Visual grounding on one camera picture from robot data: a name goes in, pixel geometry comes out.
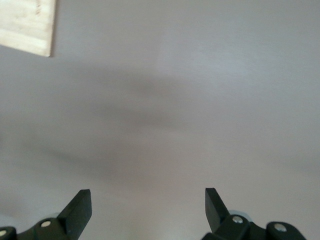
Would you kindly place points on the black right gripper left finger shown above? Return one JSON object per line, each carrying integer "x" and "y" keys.
{"x": 72, "y": 217}

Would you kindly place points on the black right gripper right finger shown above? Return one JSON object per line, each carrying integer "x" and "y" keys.
{"x": 217, "y": 215}

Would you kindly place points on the bamboo cutting board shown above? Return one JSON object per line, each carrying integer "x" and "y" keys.
{"x": 25, "y": 22}

